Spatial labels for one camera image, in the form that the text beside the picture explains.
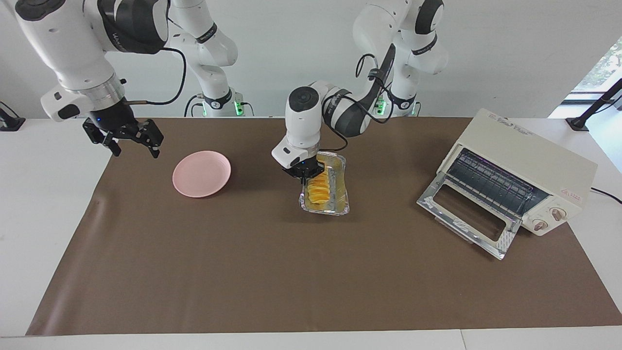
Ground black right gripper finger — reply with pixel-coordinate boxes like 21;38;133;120
83;121;121;157
136;119;164;159

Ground sliced golden bread loaf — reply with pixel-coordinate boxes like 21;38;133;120
307;173;335;206

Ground aluminium foil tray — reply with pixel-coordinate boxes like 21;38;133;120
299;152;350;216

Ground cream toaster oven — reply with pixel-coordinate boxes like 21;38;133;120
436;108;598;237

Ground pink round plate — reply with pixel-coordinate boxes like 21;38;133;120
173;151;232;198

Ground brown table mat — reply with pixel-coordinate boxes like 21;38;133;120
27;117;622;336

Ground black table clamp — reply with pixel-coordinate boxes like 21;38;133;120
0;101;26;132

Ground window with greenery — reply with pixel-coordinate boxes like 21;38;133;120
573;38;622;95

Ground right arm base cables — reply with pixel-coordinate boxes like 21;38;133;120
184;94;254;117

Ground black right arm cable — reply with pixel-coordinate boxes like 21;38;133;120
121;46;187;105

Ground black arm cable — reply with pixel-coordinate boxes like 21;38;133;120
318;43;397;152
121;46;187;105

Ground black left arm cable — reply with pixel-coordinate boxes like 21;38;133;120
318;43;397;152

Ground glass oven door metal frame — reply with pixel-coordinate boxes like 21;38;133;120
416;173;523;261

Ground oven wire rack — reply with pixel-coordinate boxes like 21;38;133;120
446;148;537;214

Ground black camera stand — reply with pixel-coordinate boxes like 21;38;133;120
566;78;622;131

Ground black oven power cable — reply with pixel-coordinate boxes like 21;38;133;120
590;187;622;205

